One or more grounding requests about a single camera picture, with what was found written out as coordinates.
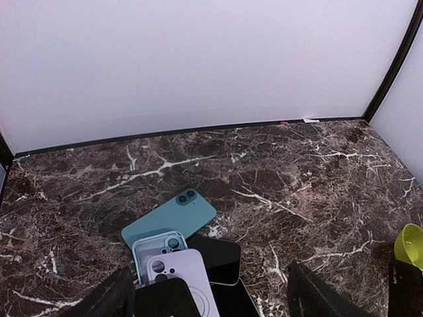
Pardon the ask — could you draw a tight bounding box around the light blue phone case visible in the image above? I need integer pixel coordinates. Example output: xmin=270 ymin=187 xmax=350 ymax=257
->
xmin=132 ymin=230 xmax=188 ymax=287

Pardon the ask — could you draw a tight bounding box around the lilac phone case with ring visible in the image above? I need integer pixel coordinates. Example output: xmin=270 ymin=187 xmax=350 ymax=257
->
xmin=146 ymin=248 xmax=220 ymax=316

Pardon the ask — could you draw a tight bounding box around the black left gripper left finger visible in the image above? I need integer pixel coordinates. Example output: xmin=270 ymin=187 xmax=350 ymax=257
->
xmin=59 ymin=267 xmax=135 ymax=316

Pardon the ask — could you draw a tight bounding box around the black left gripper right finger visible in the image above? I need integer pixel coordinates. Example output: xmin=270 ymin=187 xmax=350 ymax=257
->
xmin=287 ymin=261 xmax=371 ymax=317

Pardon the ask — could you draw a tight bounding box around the black screen phone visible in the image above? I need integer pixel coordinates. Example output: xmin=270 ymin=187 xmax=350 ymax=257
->
xmin=186 ymin=234 xmax=241 ymax=286

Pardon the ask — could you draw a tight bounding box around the green plastic bowl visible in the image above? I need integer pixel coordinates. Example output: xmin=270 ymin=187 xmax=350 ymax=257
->
xmin=394 ymin=223 xmax=422 ymax=270

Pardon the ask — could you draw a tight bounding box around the silver edged phone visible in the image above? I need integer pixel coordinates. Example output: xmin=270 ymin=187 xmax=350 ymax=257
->
xmin=211 ymin=279 xmax=260 ymax=317

